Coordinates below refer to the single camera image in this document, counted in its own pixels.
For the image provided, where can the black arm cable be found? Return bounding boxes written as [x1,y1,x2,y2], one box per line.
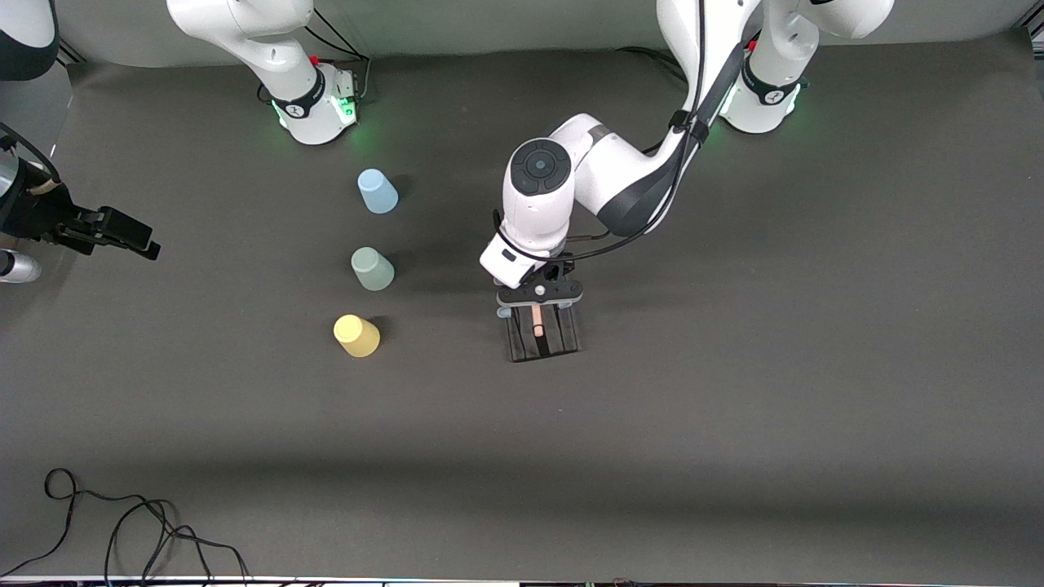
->
[0,122,63,185]
[492,0,747,266]

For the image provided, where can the black base cables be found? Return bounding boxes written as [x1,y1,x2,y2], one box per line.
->
[258,7,373,107]
[616,45,686,82]

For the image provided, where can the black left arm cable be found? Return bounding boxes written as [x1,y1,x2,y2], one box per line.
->
[492,0,747,266]

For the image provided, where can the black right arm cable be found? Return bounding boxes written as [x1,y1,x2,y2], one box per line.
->
[0,122,63,185]

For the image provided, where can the black wire cup holder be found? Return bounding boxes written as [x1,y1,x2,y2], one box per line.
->
[496,300,584,364]

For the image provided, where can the dark grey table cover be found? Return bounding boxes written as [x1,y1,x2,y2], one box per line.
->
[0,29,1044,581]

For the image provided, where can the thin black loose cable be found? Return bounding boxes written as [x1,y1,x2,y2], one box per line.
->
[0,467,176,578]
[104,497,250,585]

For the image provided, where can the black left base cables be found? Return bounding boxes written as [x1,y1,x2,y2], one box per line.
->
[616,45,686,82]

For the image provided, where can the pale green plastic cup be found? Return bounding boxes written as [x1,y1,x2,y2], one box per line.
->
[351,247,396,292]

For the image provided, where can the light blue plastic cup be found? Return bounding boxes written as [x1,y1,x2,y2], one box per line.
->
[357,168,400,215]

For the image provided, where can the yellow plastic cup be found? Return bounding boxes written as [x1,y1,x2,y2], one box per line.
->
[333,314,382,359]

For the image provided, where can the black right base cables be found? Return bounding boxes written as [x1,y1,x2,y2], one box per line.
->
[258,7,373,107]

